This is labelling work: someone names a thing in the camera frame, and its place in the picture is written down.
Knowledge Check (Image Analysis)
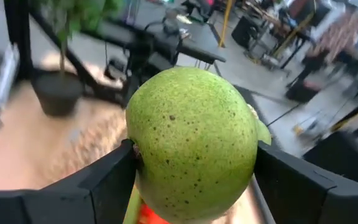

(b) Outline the floral patterned chair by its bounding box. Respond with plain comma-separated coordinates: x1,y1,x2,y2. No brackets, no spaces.
314,11,358,65

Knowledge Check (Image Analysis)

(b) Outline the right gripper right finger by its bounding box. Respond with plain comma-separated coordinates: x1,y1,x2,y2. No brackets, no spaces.
255,141,358,224

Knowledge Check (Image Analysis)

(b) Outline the black side desk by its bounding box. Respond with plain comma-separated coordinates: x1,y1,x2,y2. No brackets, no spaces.
96,1,227,66

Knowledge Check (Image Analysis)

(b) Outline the potted green plant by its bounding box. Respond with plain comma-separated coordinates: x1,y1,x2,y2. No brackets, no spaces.
2,0,127,108

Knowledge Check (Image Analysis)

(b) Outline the speckled green pear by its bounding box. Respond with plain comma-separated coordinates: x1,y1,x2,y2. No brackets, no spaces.
124,66,273,223

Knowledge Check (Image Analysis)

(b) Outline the yellow pole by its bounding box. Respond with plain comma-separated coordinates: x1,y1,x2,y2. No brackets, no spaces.
216,0,235,48

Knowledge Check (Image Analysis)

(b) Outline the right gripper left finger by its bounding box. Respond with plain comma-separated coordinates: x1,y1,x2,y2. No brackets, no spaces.
0,139,138,224

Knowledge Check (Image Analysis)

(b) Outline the black plant pot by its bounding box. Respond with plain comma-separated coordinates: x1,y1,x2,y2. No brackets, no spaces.
30,68,86,118

